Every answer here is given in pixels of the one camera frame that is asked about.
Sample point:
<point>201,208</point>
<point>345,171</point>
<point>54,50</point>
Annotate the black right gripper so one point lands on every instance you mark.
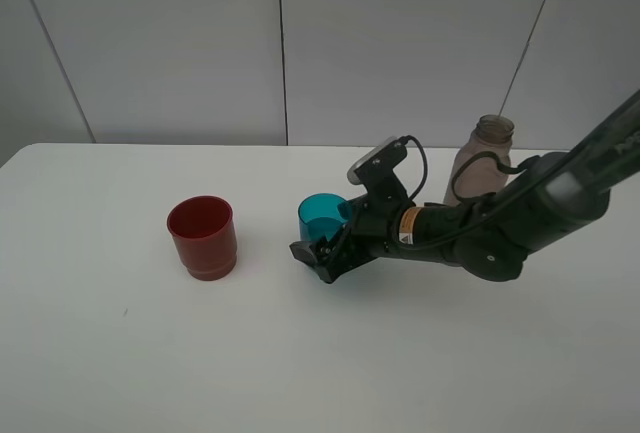
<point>364,238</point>

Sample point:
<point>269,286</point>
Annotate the blue translucent plastic cup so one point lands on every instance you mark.
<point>318,217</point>

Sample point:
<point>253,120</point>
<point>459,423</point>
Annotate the brown translucent plastic bottle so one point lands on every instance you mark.
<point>492,133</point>

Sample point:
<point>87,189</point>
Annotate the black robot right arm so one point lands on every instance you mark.
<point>489,235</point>

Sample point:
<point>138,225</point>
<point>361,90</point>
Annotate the red plastic cup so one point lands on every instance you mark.
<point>203,232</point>

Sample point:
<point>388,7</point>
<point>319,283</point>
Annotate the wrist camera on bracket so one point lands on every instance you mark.
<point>375,171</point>

